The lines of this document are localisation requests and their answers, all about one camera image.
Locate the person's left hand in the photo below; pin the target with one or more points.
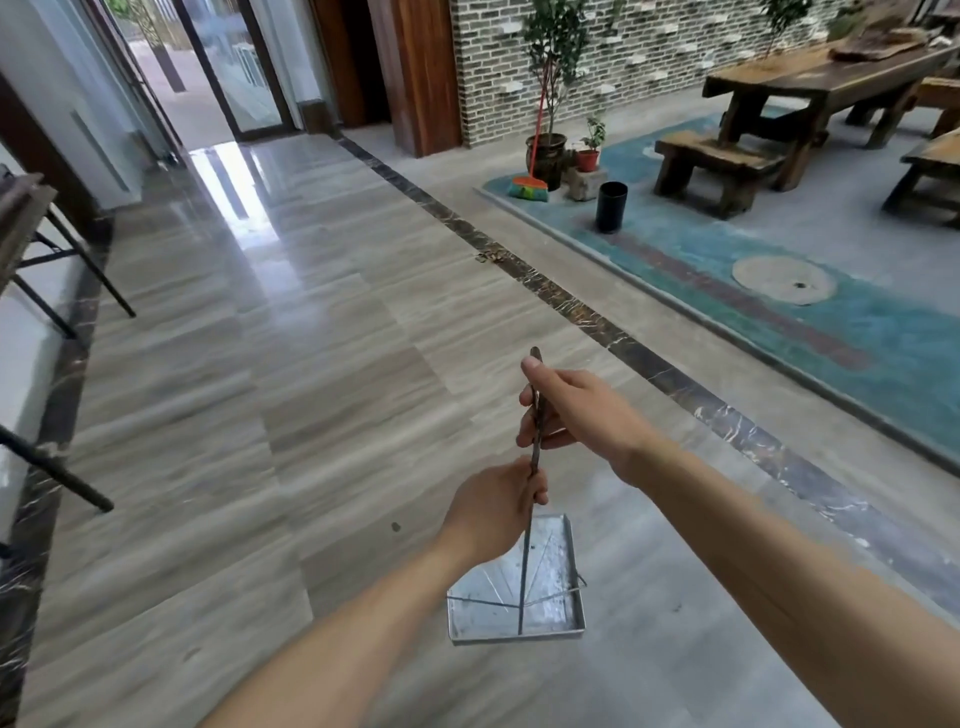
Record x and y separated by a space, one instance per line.
487 514

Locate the person's right hand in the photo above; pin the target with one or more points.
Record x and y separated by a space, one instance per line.
592 420

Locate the person's left fingers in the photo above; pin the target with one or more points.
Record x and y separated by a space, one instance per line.
537 480

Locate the person's right thumb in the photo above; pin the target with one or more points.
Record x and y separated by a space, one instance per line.
541 382

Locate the person's left forearm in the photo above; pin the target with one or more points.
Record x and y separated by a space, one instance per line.
352 645

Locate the person's right forearm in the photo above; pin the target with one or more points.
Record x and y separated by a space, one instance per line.
787 585

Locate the black cylindrical bin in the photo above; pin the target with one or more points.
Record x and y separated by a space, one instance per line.
612 208

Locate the grey stone block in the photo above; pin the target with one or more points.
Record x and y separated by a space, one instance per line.
586 184

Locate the small plant in red pot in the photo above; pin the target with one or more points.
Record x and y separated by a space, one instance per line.
590 146

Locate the round stone floor cover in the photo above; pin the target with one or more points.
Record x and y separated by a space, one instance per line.
784 280

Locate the low wooden bench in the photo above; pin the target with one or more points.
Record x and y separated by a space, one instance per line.
930 161
712 161

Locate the potted tree in black pot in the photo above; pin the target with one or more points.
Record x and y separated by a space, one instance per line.
553 60

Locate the brown wooden door panel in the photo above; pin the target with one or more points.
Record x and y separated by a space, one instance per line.
424 71

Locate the dark wooden table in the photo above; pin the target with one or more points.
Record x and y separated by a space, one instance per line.
825 86

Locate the slender green tree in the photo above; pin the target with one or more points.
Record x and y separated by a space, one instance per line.
784 19

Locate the black metal table leg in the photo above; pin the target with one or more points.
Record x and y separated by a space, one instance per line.
60 472

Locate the carved wood piece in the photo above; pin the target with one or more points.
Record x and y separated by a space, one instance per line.
877 43

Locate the black-legged folding table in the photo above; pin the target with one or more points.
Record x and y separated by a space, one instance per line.
22 217

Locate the glass door with dark frame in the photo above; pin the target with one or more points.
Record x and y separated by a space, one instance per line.
232 67

